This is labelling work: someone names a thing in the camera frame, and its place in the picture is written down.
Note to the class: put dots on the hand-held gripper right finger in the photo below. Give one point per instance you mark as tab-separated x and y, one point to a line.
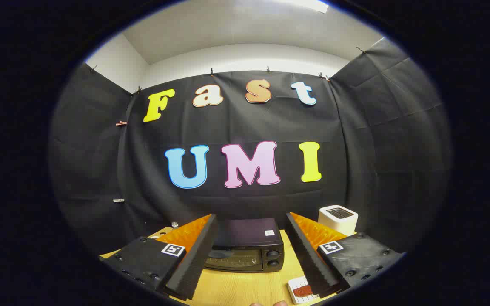
309	259

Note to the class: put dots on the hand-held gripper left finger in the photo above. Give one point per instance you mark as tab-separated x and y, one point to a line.
194	263

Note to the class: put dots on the red-brown steak piece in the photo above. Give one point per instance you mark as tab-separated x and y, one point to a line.
301	291

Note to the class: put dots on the black toaster oven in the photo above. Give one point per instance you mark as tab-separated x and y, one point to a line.
249	238

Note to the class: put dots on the white slot toaster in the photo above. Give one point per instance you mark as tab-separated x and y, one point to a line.
338	221

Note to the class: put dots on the white ribbed plastic tray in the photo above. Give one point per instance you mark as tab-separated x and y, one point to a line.
295	282

